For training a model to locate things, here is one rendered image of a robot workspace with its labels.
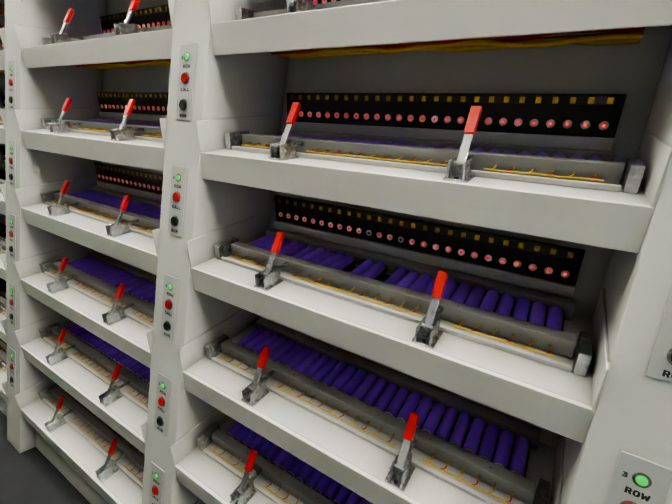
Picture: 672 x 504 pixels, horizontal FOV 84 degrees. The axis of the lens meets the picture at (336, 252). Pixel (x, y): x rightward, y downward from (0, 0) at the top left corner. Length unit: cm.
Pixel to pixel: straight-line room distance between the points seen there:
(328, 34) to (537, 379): 49
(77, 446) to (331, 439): 84
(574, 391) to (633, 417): 5
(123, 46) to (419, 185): 67
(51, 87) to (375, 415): 117
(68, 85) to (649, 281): 134
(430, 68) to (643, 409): 54
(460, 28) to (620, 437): 45
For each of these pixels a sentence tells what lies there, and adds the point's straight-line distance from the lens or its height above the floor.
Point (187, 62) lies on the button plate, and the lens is 74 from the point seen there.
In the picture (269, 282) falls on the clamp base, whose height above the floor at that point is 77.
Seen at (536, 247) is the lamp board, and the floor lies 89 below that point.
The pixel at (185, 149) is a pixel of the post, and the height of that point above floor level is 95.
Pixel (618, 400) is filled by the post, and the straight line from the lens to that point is 47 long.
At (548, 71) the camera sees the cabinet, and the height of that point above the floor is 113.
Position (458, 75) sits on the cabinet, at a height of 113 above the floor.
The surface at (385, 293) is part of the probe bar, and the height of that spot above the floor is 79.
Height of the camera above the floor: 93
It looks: 10 degrees down
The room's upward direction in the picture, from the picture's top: 8 degrees clockwise
